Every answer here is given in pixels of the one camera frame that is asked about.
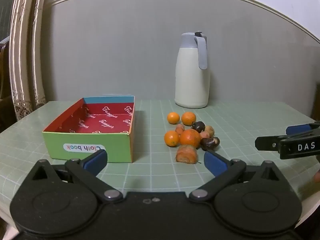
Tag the pinkish carrot piece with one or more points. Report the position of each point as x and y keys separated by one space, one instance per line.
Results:
x=205 y=135

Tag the dark window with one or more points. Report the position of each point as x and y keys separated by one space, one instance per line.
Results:
x=6 y=10

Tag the colourful cardboard box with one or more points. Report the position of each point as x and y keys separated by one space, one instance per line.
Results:
x=87 y=145

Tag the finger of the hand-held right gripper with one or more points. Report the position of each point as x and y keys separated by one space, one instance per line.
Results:
x=297 y=129
x=268 y=143

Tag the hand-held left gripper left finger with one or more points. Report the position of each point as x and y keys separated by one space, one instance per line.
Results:
x=96 y=158

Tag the large orange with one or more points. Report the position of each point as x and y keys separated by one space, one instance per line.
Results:
x=190 y=138

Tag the person's right hand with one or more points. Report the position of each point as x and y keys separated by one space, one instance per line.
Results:
x=317 y=176

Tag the small orange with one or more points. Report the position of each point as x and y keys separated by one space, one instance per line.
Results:
x=173 y=118
x=171 y=138
x=188 y=118

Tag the large carrot piece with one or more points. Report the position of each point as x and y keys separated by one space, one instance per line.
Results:
x=186 y=154

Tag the small carrot piece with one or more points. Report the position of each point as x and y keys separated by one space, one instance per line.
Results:
x=179 y=129

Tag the green grid cutting mat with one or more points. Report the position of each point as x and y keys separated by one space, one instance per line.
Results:
x=150 y=170

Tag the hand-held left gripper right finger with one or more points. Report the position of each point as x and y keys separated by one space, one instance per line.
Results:
x=215 y=160

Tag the tan round root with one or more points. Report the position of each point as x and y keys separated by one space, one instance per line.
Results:
x=210 y=130

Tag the beige satin lace curtain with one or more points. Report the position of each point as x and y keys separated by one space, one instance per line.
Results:
x=25 y=55

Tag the white thermos jug grey lid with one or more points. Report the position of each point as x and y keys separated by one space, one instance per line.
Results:
x=191 y=80

